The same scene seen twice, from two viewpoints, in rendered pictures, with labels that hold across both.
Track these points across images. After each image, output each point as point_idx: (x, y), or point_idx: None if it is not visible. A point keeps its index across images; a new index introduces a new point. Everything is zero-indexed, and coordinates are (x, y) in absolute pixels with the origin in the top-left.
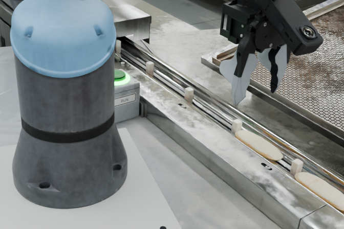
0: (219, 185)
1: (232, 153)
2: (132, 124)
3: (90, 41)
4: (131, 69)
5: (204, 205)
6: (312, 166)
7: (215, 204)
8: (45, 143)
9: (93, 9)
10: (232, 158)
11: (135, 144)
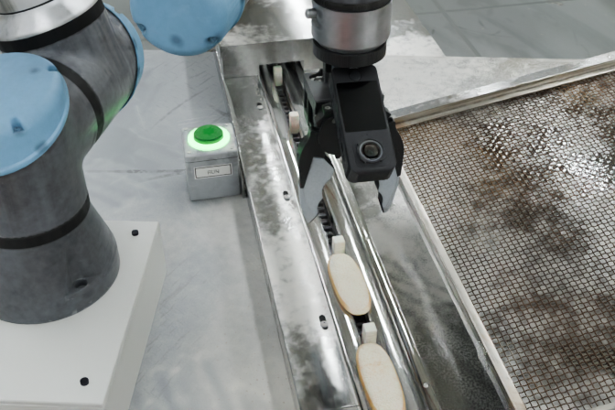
0: (266, 328)
1: (294, 288)
2: (222, 205)
3: (1, 139)
4: (264, 121)
5: (224, 352)
6: (398, 338)
7: (240, 355)
8: None
9: (32, 91)
10: (285, 297)
11: (204, 239)
